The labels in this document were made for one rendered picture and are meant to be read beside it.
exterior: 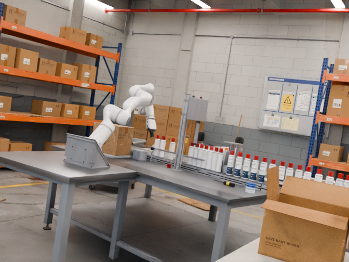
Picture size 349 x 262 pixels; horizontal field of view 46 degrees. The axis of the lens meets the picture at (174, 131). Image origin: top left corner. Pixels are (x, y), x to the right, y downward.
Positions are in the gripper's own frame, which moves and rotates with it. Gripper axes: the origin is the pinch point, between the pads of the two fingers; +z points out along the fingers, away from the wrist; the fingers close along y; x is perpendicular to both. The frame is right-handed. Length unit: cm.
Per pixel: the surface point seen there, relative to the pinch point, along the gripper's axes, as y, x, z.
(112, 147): -39.5, 13.9, 11.1
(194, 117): -13, -63, -3
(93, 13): 241, 349, -338
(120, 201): -62, -14, 62
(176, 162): -16, -40, 33
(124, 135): -28.1, 8.7, 0.8
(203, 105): -8, -71, -12
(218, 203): -61, -109, 71
